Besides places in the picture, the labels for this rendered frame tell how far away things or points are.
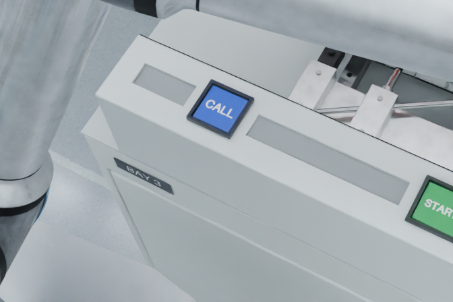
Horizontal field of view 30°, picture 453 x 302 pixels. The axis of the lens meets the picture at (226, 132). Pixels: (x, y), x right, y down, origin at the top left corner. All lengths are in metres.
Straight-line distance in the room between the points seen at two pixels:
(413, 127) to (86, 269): 0.42
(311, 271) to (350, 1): 0.67
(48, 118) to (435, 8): 0.39
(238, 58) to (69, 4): 0.51
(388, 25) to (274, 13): 0.06
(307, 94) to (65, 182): 1.12
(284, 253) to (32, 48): 0.51
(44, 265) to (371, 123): 0.43
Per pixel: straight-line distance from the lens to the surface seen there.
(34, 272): 1.06
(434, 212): 0.88
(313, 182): 0.89
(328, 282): 1.10
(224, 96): 0.94
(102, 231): 1.96
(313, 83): 1.01
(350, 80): 1.09
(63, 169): 2.05
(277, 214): 0.98
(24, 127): 0.75
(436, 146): 1.01
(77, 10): 0.67
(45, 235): 1.07
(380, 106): 1.00
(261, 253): 1.14
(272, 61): 1.14
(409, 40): 0.48
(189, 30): 1.18
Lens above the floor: 1.77
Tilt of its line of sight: 61 degrees down
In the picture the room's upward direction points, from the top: 10 degrees counter-clockwise
